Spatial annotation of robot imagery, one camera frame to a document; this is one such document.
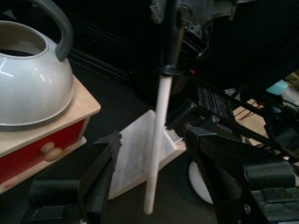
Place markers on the wooden toy stove red drawer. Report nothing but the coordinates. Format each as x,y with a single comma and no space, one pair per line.
23,157

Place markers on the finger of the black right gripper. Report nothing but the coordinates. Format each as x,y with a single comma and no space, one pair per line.
183,29

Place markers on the small white plate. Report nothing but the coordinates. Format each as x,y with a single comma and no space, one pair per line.
198,183

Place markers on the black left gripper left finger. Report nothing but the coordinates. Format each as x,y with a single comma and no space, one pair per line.
77,180

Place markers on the white toy knife block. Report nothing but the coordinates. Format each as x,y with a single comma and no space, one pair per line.
132,151

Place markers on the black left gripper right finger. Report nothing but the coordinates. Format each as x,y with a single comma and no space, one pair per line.
240,175

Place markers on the teal plastic object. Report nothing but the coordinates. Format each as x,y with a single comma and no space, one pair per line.
276,87

